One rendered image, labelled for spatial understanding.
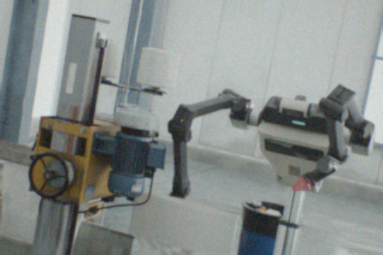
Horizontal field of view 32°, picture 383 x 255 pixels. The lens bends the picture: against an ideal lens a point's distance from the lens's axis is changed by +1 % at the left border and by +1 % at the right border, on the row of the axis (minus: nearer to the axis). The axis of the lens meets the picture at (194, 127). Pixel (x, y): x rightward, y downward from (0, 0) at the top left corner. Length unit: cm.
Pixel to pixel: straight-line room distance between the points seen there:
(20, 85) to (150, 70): 623
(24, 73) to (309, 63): 460
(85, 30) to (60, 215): 74
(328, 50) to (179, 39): 258
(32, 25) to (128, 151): 630
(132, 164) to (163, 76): 39
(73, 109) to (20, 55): 626
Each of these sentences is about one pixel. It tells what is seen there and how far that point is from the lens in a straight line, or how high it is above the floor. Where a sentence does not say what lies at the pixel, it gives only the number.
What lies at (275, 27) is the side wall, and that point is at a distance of 1115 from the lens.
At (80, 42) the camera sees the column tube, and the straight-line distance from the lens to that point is 269.
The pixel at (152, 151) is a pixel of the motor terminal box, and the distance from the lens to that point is 267.
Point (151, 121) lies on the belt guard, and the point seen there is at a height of 140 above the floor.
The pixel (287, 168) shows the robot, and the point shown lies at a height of 123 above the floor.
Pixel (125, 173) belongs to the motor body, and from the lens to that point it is 267.
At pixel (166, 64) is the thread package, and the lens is 275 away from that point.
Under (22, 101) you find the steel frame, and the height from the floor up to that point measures 77.
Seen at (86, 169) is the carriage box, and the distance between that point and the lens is 269.
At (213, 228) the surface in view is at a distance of 292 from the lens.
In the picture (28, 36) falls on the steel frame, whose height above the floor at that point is 159.
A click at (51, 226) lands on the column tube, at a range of 279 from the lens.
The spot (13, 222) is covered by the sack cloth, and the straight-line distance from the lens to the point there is 333.
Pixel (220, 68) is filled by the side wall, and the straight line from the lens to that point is 1136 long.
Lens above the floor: 166
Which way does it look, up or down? 6 degrees down
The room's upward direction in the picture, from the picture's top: 10 degrees clockwise
